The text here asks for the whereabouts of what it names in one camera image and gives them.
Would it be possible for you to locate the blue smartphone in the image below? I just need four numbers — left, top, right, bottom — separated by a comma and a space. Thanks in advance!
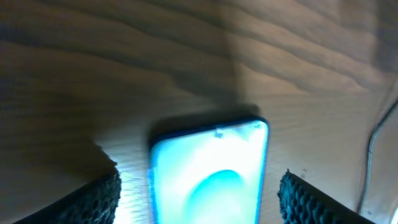
147, 115, 271, 224

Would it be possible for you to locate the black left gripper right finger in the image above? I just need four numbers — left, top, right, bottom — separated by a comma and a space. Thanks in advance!
277, 171, 374, 224

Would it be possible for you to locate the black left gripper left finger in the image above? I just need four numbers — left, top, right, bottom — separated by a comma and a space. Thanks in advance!
15, 169, 121, 224

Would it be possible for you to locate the black charger cable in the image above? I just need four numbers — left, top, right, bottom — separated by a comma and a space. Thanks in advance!
356, 99, 398, 214

